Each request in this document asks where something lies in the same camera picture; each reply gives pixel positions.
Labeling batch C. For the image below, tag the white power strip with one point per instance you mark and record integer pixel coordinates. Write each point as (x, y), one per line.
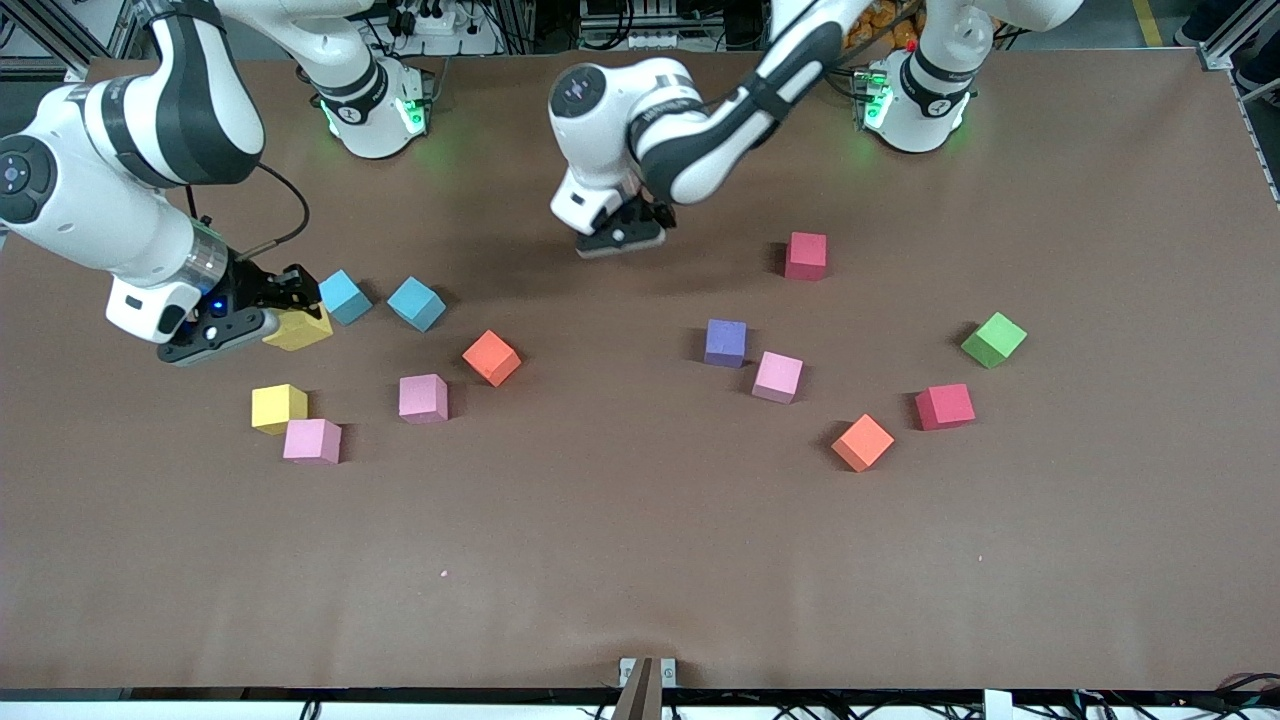
(440, 25)
(665, 40)

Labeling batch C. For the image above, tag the pink foam block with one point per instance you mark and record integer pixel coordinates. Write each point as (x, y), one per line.
(777, 377)
(423, 399)
(312, 441)

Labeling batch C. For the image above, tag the metal table edge bracket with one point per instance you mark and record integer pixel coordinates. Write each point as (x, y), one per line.
(669, 672)

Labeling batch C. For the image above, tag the aluminium frame rail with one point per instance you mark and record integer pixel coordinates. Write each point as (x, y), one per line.
(1215, 55)

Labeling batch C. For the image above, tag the purple foam block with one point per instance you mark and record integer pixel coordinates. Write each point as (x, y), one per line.
(725, 343)

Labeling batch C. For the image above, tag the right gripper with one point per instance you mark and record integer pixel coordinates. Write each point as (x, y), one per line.
(248, 287)

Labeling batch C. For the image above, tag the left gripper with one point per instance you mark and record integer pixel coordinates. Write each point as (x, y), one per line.
(640, 212)

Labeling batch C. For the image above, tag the yellow foam block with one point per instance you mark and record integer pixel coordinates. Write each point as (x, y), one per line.
(300, 332)
(278, 408)

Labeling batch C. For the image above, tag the red foam block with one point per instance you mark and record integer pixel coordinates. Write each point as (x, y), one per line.
(944, 406)
(805, 255)

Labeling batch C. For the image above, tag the blue foam block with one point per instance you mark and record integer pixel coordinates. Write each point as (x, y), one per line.
(347, 298)
(416, 303)

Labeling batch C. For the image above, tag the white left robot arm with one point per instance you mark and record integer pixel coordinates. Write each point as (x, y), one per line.
(600, 130)

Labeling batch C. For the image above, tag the orange foam block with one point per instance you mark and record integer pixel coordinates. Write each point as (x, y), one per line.
(491, 357)
(862, 442)

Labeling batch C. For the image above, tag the bag of orange items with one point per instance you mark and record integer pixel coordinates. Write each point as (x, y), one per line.
(885, 25)

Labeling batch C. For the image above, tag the green foam block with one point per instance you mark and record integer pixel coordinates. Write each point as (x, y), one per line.
(993, 339)

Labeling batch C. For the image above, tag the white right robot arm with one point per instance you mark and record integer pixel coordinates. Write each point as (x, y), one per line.
(80, 200)

